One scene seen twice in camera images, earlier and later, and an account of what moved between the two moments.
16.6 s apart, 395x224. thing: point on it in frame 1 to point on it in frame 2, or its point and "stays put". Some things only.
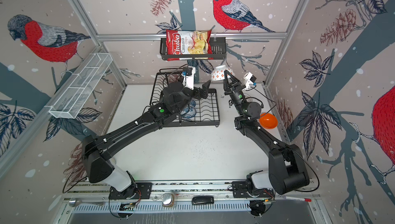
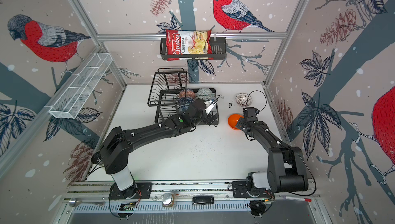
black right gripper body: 238,95 to 241,124
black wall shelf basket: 219,48 stays put
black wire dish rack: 207,110 stays put
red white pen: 298,199 stays put
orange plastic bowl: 268,120 to 232,120
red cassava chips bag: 189,42 stays put
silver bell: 168,199 stays put
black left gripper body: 198,95 to 209,118
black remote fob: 202,200 stays put
